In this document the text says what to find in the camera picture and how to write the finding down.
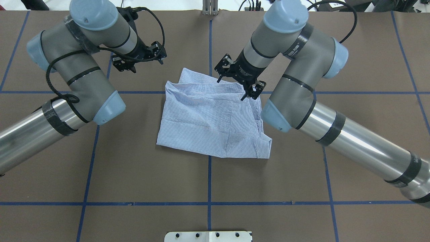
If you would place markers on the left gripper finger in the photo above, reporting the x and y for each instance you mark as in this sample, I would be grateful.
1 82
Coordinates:
123 64

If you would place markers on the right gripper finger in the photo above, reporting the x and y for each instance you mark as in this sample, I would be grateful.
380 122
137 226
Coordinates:
252 90
223 68

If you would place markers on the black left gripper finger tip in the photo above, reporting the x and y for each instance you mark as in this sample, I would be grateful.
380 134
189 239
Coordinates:
157 52

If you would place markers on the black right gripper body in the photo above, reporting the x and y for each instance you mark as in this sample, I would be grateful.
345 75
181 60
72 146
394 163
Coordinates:
245 69

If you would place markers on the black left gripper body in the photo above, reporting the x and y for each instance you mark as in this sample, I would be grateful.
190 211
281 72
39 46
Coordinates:
136 51

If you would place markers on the light blue striped shirt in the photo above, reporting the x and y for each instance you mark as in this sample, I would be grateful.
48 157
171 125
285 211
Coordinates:
206 116

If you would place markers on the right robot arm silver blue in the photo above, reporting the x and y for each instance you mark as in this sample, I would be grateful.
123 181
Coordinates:
313 56

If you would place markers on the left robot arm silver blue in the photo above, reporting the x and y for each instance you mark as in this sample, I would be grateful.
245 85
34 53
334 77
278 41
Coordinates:
83 93

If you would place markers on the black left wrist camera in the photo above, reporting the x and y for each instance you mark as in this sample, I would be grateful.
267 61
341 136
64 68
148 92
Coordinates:
129 15

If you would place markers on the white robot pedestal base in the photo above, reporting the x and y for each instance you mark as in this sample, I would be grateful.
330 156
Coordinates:
209 236

